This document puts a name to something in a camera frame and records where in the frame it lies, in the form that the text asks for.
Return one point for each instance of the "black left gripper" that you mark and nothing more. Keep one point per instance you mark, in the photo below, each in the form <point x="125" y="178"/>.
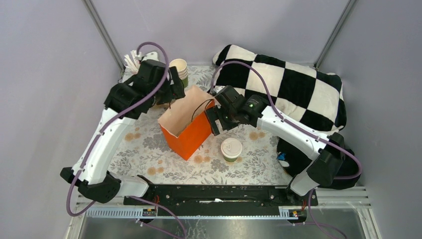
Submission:
<point x="175" y="91"/>

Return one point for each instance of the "black white checkered blanket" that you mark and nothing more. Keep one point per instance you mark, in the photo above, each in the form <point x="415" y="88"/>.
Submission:
<point x="306" y="95"/>

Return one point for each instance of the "stack of green paper cups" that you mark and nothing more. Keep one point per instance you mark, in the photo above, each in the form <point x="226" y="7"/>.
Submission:
<point x="182" y="69"/>

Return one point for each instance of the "orange paper bag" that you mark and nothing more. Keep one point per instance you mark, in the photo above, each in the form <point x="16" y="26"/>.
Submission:
<point x="184" y="124"/>

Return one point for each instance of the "green paper coffee cup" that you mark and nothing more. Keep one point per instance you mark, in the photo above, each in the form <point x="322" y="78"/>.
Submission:
<point x="230" y="158"/>

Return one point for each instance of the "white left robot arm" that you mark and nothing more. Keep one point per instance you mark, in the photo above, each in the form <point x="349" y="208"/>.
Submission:
<point x="90" y="174"/>

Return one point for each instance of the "floral patterned table mat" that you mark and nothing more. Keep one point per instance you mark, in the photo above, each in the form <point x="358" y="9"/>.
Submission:
<point x="144" y="151"/>

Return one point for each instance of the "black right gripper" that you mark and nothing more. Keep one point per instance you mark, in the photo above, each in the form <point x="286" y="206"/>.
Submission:
<point x="214" y="113"/>

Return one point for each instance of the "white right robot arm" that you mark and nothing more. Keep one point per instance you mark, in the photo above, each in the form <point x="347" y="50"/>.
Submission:
<point x="326" y="152"/>

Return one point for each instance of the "white plastic cup lid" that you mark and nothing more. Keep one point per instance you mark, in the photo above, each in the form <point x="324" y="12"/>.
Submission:
<point x="231" y="146"/>

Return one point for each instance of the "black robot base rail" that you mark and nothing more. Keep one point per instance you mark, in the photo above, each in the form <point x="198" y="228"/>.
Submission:
<point x="226" y="200"/>

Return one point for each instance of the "black cloth bundle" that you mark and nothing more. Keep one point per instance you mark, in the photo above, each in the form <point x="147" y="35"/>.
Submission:
<point x="298" y="162"/>

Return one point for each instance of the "blue white small object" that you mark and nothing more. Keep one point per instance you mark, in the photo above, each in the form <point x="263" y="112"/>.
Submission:
<point x="281" y="159"/>

